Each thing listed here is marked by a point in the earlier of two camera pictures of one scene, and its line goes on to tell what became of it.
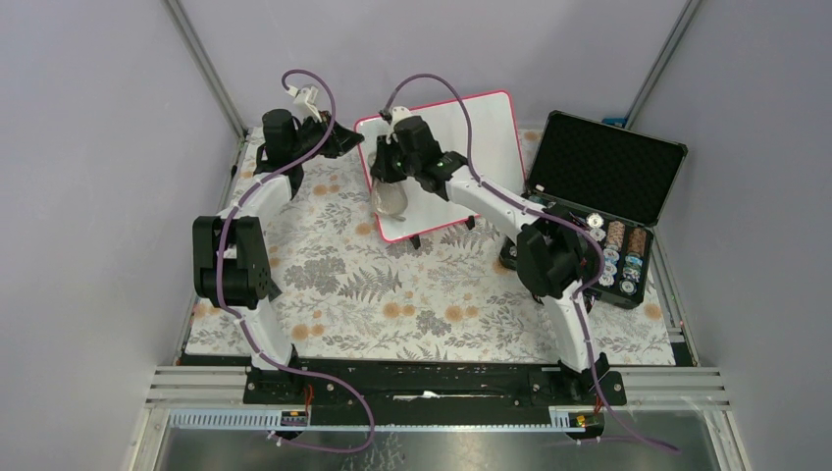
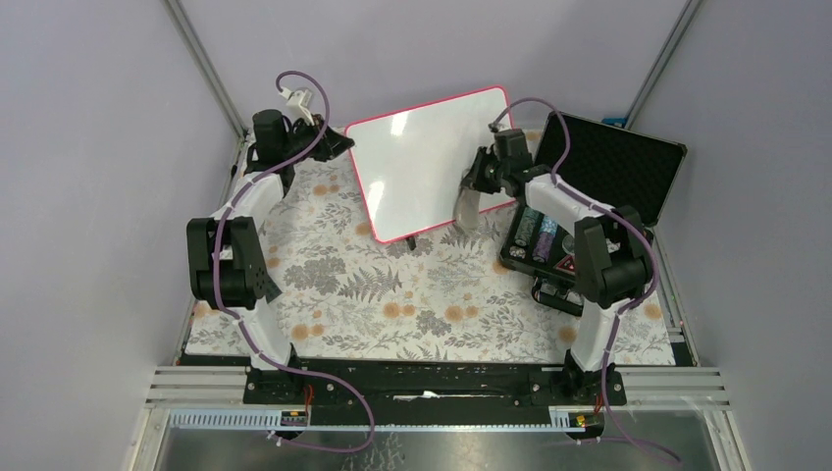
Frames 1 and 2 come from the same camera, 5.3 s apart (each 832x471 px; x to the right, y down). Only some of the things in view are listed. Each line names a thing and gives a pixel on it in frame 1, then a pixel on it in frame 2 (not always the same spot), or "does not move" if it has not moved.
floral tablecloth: [341, 297] does not move
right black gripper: [382, 172] to [474, 178]
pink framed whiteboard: [495, 151] does not move
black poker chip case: [614, 183] does not move
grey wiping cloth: [389, 199] to [466, 209]
